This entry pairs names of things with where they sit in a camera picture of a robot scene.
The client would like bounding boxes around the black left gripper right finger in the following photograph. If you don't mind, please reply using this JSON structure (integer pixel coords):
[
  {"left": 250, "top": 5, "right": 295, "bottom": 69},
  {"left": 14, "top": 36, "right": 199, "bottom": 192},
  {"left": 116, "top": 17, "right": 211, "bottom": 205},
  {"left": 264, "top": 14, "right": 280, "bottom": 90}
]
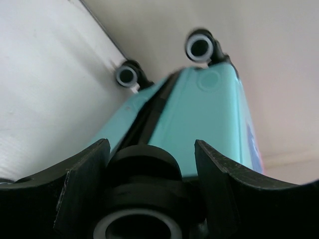
[{"left": 195, "top": 140, "right": 319, "bottom": 239}]

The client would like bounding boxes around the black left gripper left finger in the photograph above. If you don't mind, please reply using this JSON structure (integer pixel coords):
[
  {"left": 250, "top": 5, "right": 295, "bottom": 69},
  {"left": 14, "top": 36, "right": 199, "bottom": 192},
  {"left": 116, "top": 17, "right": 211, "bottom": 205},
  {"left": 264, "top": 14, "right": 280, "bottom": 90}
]
[{"left": 0, "top": 139, "right": 110, "bottom": 239}]

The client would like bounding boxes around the pink teal kids suitcase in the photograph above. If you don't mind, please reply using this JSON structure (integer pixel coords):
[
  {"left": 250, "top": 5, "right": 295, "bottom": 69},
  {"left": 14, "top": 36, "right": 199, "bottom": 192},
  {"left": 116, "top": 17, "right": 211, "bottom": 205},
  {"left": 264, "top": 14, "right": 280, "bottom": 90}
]
[{"left": 93, "top": 28, "right": 265, "bottom": 239}]

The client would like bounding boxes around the aluminium rail frame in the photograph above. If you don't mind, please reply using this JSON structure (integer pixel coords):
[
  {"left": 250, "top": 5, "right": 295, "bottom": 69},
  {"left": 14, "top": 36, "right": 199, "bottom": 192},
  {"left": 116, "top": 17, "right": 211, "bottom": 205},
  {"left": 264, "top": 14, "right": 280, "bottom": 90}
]
[{"left": 68, "top": 0, "right": 126, "bottom": 68}]

